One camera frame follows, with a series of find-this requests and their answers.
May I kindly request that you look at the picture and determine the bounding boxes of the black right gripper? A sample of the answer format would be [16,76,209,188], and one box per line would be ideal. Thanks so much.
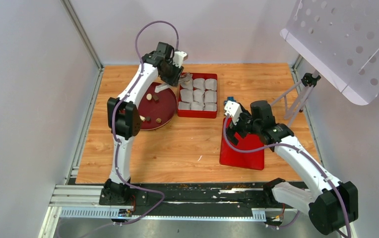
[222,108,260,146]

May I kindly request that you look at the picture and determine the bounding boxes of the wooden metal food tongs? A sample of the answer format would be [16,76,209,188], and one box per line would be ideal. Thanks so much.
[154,73,193,93]

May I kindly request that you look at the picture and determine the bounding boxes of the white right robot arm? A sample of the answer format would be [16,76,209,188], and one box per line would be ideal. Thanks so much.
[223,113,359,238]

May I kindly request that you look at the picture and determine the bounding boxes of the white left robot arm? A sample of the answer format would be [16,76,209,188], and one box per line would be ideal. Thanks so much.
[101,51,188,205]

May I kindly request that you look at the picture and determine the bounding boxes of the red rectangular chocolate box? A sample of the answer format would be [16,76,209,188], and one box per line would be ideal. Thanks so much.
[177,72,219,119]

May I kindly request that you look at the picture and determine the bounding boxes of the red box lid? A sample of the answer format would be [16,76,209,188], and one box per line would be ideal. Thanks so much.
[219,134,265,171]

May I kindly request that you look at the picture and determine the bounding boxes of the blue red toy car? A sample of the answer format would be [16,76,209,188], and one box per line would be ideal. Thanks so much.
[224,97,236,106]

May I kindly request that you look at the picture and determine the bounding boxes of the round dark red tray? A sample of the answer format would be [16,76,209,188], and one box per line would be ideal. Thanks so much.
[137,82,177,130]

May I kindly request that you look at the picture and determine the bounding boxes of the grey tripod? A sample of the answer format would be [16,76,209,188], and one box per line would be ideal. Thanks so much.
[268,72,321,120]

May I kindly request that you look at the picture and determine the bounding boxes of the perforated white light panel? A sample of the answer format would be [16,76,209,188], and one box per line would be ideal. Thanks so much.
[280,0,379,106]

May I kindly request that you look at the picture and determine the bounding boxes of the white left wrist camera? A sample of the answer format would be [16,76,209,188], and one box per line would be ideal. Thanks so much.
[173,51,188,68]

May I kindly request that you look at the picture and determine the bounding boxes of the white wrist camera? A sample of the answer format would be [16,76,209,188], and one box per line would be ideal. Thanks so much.
[173,51,188,68]
[224,101,242,119]

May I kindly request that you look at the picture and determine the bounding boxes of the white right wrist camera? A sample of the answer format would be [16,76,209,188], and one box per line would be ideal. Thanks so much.
[224,101,242,119]

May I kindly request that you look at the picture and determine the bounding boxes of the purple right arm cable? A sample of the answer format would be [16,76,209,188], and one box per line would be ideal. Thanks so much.
[222,121,353,238]

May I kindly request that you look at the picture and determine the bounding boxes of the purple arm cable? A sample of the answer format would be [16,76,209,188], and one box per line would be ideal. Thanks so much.
[110,20,180,227]
[222,121,353,238]

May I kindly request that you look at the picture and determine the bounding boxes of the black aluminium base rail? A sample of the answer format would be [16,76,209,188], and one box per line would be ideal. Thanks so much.
[49,182,297,222]

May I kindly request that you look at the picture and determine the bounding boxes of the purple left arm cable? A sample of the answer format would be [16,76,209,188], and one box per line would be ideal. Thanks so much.
[110,20,180,227]

